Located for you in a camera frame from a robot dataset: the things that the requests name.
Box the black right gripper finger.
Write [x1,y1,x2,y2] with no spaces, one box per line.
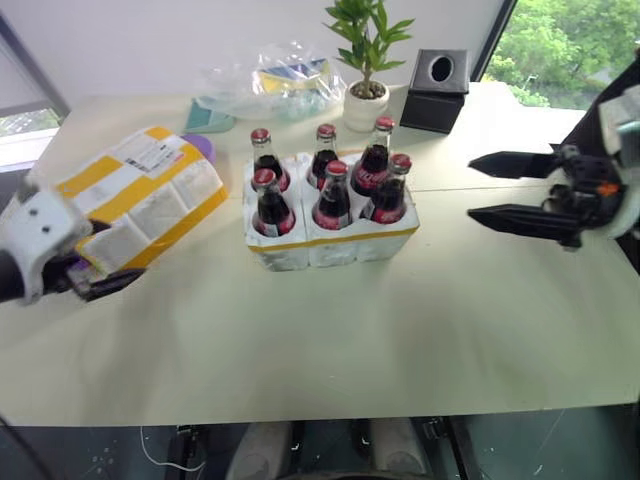
[466,150,567,182]
[466,201,587,250]

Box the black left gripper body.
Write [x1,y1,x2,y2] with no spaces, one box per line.
[41,238,96,302]

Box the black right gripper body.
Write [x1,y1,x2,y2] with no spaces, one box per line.
[541,144,629,247]

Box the white foam box yellow tape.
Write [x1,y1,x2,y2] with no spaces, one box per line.
[54,125,231,282]

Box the black leather tissue box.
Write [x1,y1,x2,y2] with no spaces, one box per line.
[398,47,471,135]

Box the cola glass bottle red cap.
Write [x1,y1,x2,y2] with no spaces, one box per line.
[249,127,292,194]
[311,160,353,232]
[349,115,397,199]
[305,123,342,191]
[251,167,297,238]
[359,152,414,225]

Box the white foam crate yellow tape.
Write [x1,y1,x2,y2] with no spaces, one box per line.
[242,148,420,273]

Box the purple round lid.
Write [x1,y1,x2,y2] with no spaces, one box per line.
[179,133,218,166]

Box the green plant in white pot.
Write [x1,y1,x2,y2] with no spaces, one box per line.
[323,0,416,134]

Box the clear plastic bag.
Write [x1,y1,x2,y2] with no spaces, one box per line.
[191,41,348,122]

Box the yellow blue packet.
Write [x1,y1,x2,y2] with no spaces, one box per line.
[253,57,330,97]

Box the grey rounded shape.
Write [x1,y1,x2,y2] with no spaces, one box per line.
[368,416,432,476]

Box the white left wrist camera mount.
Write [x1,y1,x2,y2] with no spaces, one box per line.
[0,180,94,306]

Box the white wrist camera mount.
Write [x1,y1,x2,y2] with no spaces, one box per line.
[0,180,94,306]
[596,84,640,243]

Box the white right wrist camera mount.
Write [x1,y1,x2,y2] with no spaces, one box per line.
[596,84,640,243]

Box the black window frame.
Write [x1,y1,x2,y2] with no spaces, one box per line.
[468,0,519,83]

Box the thin white cable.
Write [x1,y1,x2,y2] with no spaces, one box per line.
[139,424,207,472]

